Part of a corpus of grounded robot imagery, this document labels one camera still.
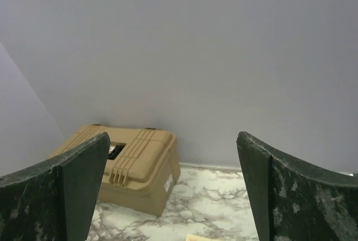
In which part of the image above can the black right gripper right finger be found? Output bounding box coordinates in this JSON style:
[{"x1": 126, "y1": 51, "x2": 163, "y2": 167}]
[{"x1": 237, "y1": 131, "x2": 357, "y2": 241}]

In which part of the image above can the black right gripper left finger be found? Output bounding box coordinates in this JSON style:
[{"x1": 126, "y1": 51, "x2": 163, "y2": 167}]
[{"x1": 1, "y1": 133, "x2": 110, "y2": 240}]

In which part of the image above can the cream paper letter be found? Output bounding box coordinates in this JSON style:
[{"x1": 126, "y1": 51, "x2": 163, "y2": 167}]
[{"x1": 186, "y1": 234, "x2": 208, "y2": 241}]

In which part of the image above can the tan plastic toolbox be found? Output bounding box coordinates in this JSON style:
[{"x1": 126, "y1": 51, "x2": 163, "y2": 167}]
[{"x1": 52, "y1": 124, "x2": 181, "y2": 216}]

